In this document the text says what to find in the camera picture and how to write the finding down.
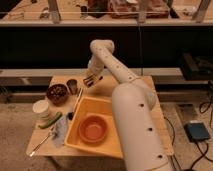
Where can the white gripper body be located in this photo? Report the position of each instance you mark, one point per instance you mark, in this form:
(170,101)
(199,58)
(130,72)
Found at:
(94,70)

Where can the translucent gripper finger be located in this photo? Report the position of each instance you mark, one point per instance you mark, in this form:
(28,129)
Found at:
(88,81)
(99,78)

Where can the black striped eraser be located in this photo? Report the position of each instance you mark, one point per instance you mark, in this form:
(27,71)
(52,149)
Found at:
(94,81)

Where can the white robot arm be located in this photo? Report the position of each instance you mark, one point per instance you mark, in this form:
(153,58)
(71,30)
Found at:
(132,102)

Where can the small metal cup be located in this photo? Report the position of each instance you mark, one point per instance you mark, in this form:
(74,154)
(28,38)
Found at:
(72,85)

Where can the white paper cup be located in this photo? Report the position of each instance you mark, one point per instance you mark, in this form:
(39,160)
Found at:
(41,108)

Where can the wooden chopstick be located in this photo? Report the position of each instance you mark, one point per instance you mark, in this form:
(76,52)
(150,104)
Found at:
(78,99)

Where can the dark brown bowl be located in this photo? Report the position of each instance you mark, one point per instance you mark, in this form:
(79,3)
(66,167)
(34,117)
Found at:
(57,94)

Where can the small dark blue object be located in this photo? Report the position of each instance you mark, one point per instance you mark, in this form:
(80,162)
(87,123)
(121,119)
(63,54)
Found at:
(70,115)

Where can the orange plastic bowl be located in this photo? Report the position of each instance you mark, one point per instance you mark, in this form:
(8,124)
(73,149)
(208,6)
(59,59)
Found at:
(92,129)

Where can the yellow plastic tub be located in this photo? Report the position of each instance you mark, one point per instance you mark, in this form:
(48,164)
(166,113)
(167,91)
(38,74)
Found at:
(110,146)

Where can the gray cloth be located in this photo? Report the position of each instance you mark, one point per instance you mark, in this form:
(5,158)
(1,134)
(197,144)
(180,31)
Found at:
(60,131)

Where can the small wooden table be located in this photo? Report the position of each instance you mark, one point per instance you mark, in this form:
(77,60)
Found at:
(101,90)

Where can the black power box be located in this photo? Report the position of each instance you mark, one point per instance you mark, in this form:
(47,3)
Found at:
(196,132)

